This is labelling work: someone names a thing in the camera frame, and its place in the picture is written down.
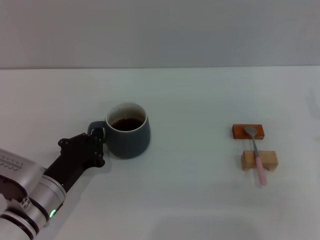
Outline reddish brown wooden block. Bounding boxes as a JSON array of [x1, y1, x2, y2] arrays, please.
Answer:
[[232, 123, 265, 141]]

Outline left wrist camera unit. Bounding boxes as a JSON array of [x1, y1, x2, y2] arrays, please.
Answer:
[[0, 148, 46, 202]]

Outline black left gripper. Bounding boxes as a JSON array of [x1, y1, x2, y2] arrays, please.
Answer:
[[43, 126, 106, 193]]

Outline dark grey ceramic mug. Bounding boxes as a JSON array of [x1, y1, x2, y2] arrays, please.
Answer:
[[86, 102, 152, 160]]

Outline dark coffee liquid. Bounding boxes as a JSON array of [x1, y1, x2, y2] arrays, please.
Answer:
[[110, 117, 144, 133]]

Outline light wooden spoon rest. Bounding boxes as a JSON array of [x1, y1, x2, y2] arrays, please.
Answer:
[[240, 150, 279, 173]]

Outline pink-handled metal spoon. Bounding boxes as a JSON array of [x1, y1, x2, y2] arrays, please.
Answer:
[[243, 126, 268, 186]]

